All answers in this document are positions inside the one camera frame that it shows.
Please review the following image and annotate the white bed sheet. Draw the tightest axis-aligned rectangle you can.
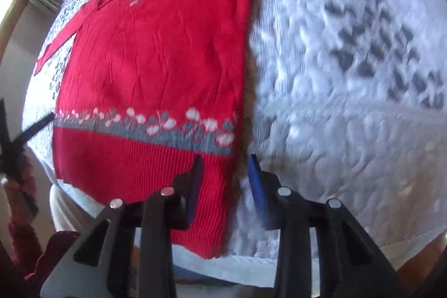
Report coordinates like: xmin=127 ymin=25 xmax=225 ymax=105
xmin=49 ymin=183 xmax=110 ymax=236

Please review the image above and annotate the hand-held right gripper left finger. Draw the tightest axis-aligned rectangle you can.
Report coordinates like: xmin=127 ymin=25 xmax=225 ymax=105
xmin=40 ymin=155 xmax=204 ymax=298

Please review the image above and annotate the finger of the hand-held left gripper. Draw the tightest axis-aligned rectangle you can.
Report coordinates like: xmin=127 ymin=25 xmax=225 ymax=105
xmin=19 ymin=112 xmax=56 ymax=146

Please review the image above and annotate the red knit sweater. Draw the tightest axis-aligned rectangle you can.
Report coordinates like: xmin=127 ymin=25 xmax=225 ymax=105
xmin=33 ymin=0 xmax=275 ymax=260

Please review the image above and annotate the bright window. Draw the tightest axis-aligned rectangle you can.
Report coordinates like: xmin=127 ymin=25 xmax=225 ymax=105
xmin=0 ymin=0 xmax=16 ymax=37

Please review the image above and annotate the white grey leaf print quilt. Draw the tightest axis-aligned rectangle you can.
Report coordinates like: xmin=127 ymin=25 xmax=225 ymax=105
xmin=21 ymin=0 xmax=447 ymax=285

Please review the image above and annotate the person's left hand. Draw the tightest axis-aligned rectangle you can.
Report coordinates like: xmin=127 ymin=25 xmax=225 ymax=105
xmin=0 ymin=153 xmax=40 ymax=219

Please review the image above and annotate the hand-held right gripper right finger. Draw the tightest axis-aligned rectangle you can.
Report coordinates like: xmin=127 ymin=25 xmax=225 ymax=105
xmin=246 ymin=155 xmax=406 ymax=298

